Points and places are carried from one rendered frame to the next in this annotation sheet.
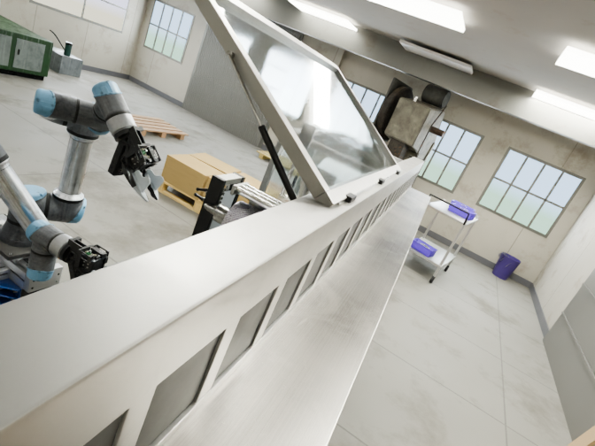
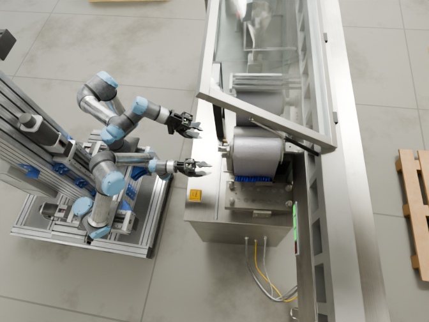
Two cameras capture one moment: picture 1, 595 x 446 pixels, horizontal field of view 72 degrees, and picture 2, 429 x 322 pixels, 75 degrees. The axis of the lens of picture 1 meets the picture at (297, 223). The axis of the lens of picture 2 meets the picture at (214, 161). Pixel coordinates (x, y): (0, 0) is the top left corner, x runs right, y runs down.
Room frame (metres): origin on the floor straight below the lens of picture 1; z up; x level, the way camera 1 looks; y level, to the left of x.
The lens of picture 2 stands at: (0.38, 0.40, 2.57)
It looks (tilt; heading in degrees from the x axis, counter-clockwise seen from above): 64 degrees down; 359
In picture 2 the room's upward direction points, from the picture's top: 10 degrees counter-clockwise
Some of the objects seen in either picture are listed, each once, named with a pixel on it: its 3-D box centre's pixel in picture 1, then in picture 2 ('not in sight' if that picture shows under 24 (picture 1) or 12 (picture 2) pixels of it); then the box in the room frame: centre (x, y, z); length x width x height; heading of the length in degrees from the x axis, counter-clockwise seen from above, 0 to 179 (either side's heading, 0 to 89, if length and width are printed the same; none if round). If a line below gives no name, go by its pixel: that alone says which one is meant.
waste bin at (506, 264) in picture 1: (504, 265); not in sight; (7.41, -3.83, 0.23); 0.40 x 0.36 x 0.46; 71
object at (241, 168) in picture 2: not in sight; (255, 170); (0.97, 0.17, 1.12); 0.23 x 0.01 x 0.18; 75
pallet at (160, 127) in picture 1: (149, 126); not in sight; (7.07, 3.12, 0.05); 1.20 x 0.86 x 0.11; 158
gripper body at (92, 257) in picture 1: (84, 257); (185, 167); (1.07, 0.56, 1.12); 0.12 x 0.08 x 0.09; 75
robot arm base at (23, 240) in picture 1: (22, 227); (117, 145); (1.46, 1.04, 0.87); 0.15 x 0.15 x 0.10
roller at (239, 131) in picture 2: not in sight; (255, 137); (1.15, 0.13, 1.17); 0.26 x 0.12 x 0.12; 75
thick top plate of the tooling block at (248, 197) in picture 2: not in sight; (259, 197); (0.85, 0.17, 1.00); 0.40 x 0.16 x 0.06; 75
